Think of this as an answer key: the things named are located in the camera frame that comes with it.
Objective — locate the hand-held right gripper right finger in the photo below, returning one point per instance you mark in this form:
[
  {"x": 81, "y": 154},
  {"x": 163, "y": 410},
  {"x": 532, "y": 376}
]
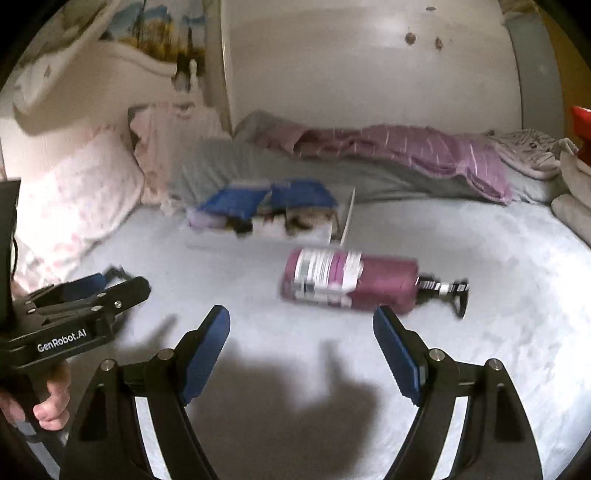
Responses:
[{"x": 397, "y": 350}]

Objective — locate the blue packet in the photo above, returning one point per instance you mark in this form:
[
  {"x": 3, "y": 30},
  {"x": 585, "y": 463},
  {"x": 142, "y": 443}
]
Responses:
[
  {"x": 235, "y": 201},
  {"x": 304, "y": 194}
]

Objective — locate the grey-green blanket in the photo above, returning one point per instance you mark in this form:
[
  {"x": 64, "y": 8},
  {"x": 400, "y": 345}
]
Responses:
[{"x": 221, "y": 166}]

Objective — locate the purple pump bottle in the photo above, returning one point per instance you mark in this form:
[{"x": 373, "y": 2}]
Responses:
[{"x": 383, "y": 281}]

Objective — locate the white folded cloth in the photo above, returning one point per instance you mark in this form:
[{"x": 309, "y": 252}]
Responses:
[{"x": 575, "y": 212}]

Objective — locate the pink ruffled cushion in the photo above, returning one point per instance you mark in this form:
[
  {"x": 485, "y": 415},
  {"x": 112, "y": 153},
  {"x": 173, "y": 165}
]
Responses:
[{"x": 175, "y": 138}]

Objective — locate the white bed headboard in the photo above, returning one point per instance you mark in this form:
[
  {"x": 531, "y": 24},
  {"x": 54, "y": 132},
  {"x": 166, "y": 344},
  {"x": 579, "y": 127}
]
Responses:
[{"x": 92, "y": 83}]

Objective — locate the red object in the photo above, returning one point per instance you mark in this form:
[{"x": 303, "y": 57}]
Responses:
[{"x": 582, "y": 134}]

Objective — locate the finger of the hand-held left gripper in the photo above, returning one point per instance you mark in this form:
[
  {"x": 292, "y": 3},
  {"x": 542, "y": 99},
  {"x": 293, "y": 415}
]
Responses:
[
  {"x": 81, "y": 285},
  {"x": 129, "y": 290}
]

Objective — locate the white cardboard box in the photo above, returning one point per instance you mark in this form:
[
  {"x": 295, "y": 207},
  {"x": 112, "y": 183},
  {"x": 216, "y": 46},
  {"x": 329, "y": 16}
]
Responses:
[{"x": 304, "y": 234}]

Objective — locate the person's left hand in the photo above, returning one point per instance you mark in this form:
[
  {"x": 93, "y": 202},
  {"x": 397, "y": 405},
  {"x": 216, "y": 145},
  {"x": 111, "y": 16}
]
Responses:
[{"x": 53, "y": 401}]

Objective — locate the pink floral pillow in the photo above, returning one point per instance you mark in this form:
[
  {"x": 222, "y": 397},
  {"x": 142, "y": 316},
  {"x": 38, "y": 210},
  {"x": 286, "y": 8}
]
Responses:
[{"x": 78, "y": 198}]

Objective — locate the cream crumpled cloth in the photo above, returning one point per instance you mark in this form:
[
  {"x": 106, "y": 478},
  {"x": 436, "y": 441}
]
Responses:
[{"x": 575, "y": 175}]

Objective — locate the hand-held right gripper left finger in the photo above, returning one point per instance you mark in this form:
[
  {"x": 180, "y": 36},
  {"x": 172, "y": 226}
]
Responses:
[{"x": 207, "y": 355}]

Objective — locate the lavender tissue pack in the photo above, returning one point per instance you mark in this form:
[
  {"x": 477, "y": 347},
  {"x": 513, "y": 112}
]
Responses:
[{"x": 207, "y": 220}]

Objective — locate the wall painting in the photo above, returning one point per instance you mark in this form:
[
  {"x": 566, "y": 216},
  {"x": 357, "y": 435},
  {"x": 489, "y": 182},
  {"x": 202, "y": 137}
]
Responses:
[{"x": 152, "y": 27}]

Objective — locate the purple striped cloth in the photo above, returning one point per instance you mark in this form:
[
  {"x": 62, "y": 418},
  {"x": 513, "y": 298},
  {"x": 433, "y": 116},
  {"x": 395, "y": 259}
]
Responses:
[{"x": 415, "y": 147}]

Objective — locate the patterned cream cloth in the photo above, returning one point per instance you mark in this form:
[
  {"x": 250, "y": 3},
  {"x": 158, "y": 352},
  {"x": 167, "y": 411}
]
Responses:
[{"x": 531, "y": 152}]

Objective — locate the grey upholstered panel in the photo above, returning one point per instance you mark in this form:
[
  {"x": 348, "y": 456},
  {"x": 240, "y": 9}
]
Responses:
[{"x": 540, "y": 83}]

